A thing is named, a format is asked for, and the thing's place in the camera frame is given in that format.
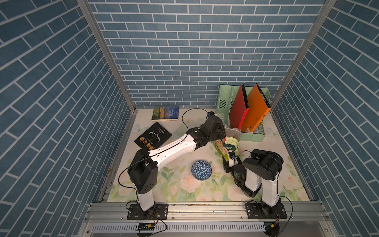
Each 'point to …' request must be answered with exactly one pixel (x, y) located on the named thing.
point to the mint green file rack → (226, 95)
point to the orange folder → (259, 109)
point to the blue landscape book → (165, 113)
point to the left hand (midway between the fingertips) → (230, 132)
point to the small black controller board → (145, 226)
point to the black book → (153, 138)
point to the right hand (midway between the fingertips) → (228, 156)
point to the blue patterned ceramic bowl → (201, 170)
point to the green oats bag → (225, 145)
